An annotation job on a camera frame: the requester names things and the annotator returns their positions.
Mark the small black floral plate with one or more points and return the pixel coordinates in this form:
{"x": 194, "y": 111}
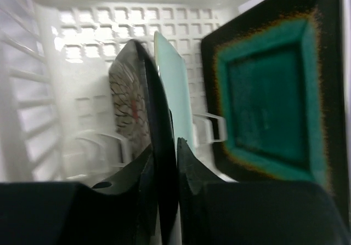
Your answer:
{"x": 143, "y": 117}

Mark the white plastic dish rack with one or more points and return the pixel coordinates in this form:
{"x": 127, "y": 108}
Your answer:
{"x": 57, "y": 117}

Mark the pale green plate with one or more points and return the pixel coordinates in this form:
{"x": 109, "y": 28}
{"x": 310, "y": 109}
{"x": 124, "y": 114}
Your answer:
{"x": 173, "y": 73}

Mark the black teal square plate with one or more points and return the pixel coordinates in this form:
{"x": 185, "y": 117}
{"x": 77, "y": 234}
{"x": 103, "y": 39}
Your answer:
{"x": 275, "y": 74}

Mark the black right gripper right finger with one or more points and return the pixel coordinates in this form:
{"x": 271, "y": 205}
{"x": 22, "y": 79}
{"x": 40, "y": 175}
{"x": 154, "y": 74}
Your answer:
{"x": 214, "y": 211}

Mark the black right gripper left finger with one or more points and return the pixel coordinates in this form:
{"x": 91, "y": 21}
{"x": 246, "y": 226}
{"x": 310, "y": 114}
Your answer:
{"x": 120, "y": 209}

